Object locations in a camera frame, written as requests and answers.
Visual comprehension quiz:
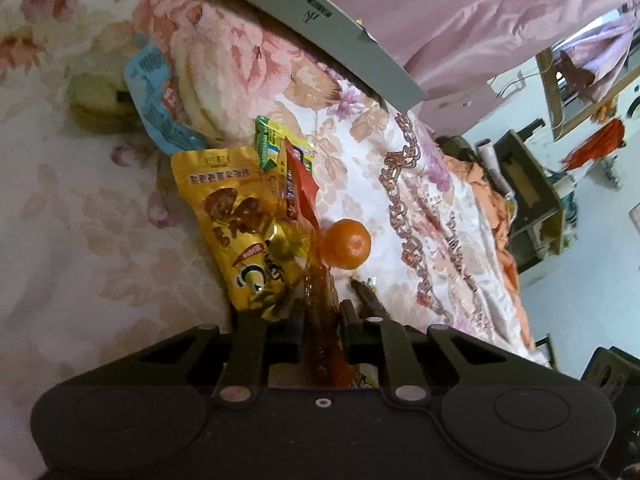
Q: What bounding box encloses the blue jelly cup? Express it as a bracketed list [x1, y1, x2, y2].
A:
[123, 42, 206, 156]

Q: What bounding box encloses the wooden window frame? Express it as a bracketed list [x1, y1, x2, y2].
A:
[535, 10, 640, 141]

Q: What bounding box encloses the pink window curtain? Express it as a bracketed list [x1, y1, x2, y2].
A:
[555, 10, 640, 103]

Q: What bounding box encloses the red snack packet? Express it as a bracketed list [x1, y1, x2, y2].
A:
[282, 140, 321, 231]

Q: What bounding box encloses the yellow snack bag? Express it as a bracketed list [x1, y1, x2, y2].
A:
[170, 146, 321, 322]

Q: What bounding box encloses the round rice cracker packet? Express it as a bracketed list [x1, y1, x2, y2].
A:
[172, 35, 251, 148]

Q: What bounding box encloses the clear packet of orange-brown snack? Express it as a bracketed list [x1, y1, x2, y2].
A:
[299, 240, 353, 390]

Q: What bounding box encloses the floral blanket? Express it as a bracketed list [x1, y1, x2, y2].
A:
[0, 0, 538, 480]

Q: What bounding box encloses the dark wooden cabinet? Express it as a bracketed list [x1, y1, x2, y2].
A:
[492, 119, 566, 273]

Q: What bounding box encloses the white tube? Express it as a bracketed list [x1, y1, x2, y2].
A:
[475, 140, 516, 201]

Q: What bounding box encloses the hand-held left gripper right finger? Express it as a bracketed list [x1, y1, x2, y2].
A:
[339, 299, 511, 403]

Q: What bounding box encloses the orange mandarin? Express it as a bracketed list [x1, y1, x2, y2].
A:
[322, 218, 373, 270]

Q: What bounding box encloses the yellow-green biscuit packet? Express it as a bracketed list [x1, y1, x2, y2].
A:
[254, 116, 316, 173]

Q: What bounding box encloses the pink sheet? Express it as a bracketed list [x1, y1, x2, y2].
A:
[280, 0, 640, 106]

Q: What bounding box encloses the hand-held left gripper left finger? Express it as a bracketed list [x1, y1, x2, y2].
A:
[132, 299, 307, 403]

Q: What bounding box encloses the grey tray box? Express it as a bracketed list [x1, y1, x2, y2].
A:
[165, 0, 428, 111]

